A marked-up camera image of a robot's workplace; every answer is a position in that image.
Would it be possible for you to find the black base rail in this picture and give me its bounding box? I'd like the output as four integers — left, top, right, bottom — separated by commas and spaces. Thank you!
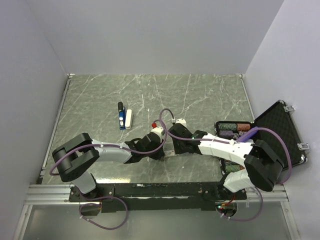
69, 182, 247, 213

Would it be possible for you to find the white stapler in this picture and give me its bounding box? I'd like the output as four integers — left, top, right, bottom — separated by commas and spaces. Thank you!
124, 109, 133, 130

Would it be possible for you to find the purple marker pen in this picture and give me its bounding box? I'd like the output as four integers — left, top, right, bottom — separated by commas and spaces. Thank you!
236, 126, 258, 143

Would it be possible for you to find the blue stapler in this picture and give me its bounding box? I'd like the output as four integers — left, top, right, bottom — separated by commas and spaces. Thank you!
117, 101, 126, 130

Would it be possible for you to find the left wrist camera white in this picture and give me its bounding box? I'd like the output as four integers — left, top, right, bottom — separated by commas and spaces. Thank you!
151, 122, 165, 139

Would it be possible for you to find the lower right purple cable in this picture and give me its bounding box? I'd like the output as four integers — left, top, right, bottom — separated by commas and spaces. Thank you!
216, 186, 265, 222

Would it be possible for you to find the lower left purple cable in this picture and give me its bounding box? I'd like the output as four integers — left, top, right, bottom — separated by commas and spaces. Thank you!
78, 194, 132, 231

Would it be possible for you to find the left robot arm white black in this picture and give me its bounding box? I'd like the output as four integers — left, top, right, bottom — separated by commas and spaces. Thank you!
49, 126, 166, 201

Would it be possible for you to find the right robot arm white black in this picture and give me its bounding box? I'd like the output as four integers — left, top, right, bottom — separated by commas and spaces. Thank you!
168, 123, 284, 199

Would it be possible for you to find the black open carrying case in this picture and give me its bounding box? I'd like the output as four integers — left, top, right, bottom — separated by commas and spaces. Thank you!
214, 100, 309, 175

